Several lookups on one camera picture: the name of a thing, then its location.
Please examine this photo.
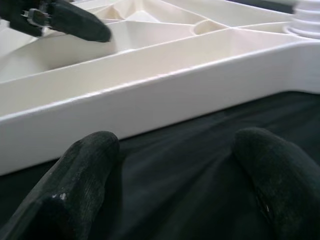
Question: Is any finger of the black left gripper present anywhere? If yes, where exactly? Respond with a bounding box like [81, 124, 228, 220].
[49, 0, 113, 43]

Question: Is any black cloth table cover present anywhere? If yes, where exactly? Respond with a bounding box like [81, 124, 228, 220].
[0, 0, 320, 240]

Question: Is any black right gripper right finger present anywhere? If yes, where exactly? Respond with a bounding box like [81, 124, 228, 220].
[231, 127, 320, 240]

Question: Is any white plastic children table top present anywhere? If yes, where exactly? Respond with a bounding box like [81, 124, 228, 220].
[0, 0, 320, 177]

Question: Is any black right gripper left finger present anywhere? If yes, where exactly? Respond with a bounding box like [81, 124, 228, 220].
[0, 131, 121, 240]

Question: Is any white plastic table leg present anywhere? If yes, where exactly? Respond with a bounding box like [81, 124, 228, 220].
[282, 0, 320, 40]

